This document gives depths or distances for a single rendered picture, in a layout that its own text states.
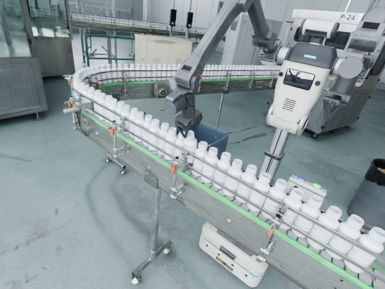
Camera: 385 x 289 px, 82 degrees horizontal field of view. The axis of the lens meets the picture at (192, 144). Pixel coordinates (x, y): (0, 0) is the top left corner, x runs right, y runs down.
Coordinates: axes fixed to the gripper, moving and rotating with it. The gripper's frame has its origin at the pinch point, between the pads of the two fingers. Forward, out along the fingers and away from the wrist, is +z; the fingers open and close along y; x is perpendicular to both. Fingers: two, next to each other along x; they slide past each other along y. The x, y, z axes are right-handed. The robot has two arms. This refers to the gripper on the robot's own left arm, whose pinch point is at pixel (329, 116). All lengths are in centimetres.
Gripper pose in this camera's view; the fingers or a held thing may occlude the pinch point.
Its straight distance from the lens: 91.4
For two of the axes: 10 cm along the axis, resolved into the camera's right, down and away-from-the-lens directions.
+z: -1.3, 8.6, 5.0
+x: -7.7, -4.0, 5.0
